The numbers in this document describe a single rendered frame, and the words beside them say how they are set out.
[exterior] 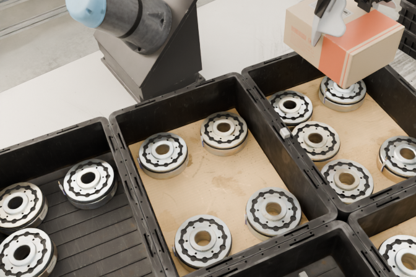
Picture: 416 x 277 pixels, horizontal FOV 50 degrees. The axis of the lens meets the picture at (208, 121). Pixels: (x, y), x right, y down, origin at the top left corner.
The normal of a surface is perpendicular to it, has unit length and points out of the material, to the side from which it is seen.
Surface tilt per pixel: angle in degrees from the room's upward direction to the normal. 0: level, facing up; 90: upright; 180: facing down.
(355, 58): 90
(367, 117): 0
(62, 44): 0
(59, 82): 0
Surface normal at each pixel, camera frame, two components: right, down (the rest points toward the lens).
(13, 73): -0.06, -0.66
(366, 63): 0.55, 0.60
